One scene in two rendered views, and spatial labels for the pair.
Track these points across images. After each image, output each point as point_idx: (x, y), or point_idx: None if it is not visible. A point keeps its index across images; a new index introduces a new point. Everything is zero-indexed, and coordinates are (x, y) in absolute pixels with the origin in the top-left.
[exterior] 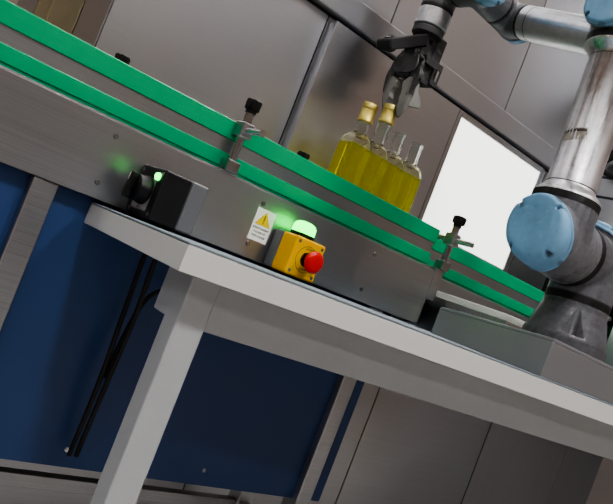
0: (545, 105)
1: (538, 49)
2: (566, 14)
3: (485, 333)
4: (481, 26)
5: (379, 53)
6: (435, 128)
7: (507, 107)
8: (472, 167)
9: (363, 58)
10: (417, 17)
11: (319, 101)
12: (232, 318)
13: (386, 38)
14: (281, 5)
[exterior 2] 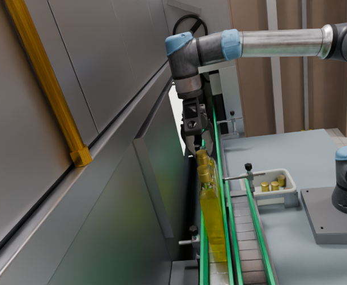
0: (162, 42)
1: (152, 17)
2: (276, 36)
3: None
4: (145, 34)
5: (154, 119)
6: (170, 113)
7: (162, 61)
8: (175, 107)
9: (154, 133)
10: (183, 90)
11: (162, 187)
12: None
13: (195, 129)
14: (121, 178)
